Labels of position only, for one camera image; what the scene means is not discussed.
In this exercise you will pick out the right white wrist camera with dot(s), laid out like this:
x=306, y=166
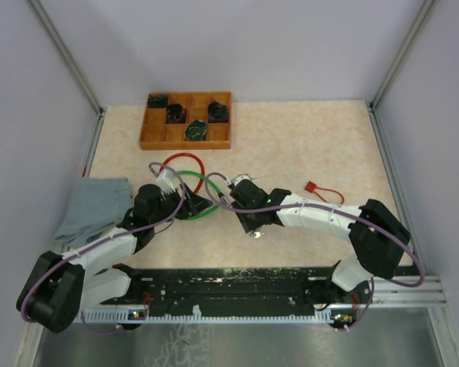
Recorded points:
x=241, y=177

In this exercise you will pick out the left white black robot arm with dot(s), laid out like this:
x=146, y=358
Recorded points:
x=61, y=286

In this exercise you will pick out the black dotted rolled tie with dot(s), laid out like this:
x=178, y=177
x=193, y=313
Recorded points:
x=218, y=112

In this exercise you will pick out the wooden compartment tray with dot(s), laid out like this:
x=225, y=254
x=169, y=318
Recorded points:
x=156, y=134

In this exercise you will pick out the thin red wire padlock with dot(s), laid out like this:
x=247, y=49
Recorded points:
x=313, y=188

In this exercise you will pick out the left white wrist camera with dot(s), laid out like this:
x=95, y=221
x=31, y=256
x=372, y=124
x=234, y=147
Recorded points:
x=165, y=181

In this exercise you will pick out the red cable lock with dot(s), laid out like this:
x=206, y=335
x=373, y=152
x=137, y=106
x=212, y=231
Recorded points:
x=200, y=174

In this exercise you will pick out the dark green rolled tie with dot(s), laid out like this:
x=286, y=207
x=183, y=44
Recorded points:
x=159, y=101

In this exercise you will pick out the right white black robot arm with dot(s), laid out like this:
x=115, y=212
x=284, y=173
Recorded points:
x=371, y=229

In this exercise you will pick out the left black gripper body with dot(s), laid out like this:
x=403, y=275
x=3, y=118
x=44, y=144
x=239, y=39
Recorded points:
x=171, y=203

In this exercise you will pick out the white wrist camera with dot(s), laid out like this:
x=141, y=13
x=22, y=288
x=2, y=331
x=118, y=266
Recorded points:
x=241, y=177
x=165, y=181

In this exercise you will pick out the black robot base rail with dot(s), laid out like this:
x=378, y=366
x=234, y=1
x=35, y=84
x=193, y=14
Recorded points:
x=231, y=295

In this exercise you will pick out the folded blue jeans cloth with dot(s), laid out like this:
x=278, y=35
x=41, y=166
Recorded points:
x=96, y=204

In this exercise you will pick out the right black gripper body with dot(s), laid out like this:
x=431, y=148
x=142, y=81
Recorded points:
x=249, y=221

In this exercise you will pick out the blue yellow rolled tie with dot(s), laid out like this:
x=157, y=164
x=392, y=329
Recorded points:
x=196, y=131

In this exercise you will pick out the black orange rolled tie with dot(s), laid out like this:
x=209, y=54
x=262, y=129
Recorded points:
x=175, y=114

